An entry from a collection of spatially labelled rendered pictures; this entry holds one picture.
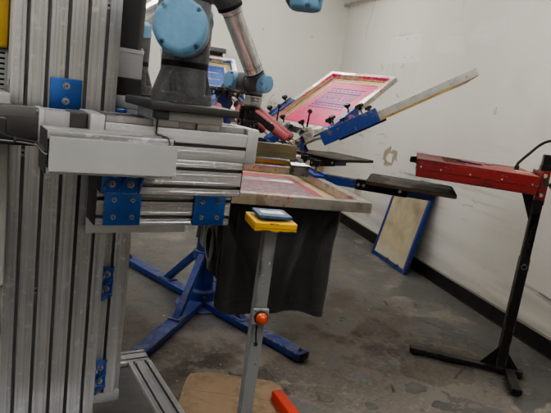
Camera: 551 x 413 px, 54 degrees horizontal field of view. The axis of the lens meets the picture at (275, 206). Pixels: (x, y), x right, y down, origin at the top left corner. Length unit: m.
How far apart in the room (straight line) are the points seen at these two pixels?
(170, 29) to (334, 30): 5.75
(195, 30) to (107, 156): 0.32
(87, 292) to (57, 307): 0.08
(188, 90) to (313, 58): 5.51
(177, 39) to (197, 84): 0.17
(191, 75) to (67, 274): 0.63
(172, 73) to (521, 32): 3.18
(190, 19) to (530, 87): 3.08
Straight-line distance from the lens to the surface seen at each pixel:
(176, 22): 1.21
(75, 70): 1.47
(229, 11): 2.09
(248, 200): 1.76
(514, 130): 4.05
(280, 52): 6.68
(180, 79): 1.34
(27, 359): 1.64
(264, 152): 2.41
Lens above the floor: 1.30
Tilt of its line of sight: 11 degrees down
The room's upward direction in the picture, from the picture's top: 8 degrees clockwise
